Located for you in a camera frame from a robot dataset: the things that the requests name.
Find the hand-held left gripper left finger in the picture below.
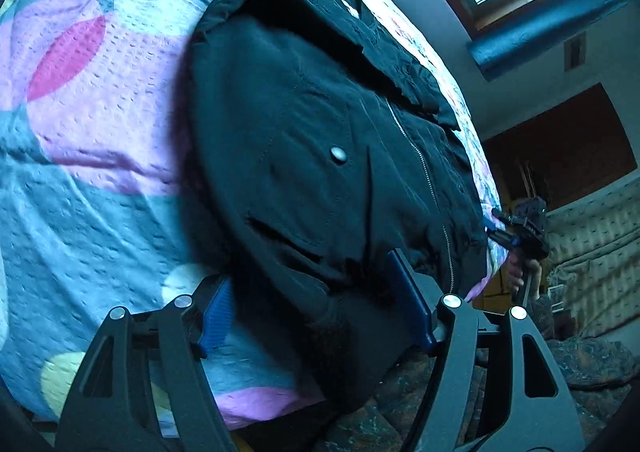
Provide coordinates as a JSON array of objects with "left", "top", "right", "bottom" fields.
[{"left": 55, "top": 276, "right": 237, "bottom": 452}]

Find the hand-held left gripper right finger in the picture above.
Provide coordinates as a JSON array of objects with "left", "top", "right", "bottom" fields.
[{"left": 386, "top": 248, "right": 587, "bottom": 452}]

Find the black zip jacket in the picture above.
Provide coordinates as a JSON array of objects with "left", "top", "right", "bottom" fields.
[{"left": 187, "top": 16, "right": 493, "bottom": 413}]

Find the person's right hand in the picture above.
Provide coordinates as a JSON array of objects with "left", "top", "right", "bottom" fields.
[{"left": 502, "top": 256, "right": 545, "bottom": 303}]

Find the cream quilted cover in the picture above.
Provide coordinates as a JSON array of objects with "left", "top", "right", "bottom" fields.
[{"left": 542, "top": 176, "right": 640, "bottom": 339}]

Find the brown wooden cabinet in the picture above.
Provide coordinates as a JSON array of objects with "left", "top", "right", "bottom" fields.
[{"left": 482, "top": 84, "right": 637, "bottom": 220}]

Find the dark patterned blanket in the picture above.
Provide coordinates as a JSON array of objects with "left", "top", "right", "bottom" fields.
[{"left": 320, "top": 299, "right": 640, "bottom": 452}]

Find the blue rolled window blind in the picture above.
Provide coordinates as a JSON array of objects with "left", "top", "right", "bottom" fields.
[{"left": 465, "top": 0, "right": 632, "bottom": 81}]

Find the pastel circle print bedspread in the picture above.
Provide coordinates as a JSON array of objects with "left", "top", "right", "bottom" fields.
[{"left": 0, "top": 0, "right": 507, "bottom": 433}]

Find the black garment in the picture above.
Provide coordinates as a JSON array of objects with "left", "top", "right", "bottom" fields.
[{"left": 217, "top": 0, "right": 462, "bottom": 133}]

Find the wall switch plate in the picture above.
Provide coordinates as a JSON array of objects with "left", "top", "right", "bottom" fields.
[{"left": 563, "top": 30, "right": 587, "bottom": 73}]

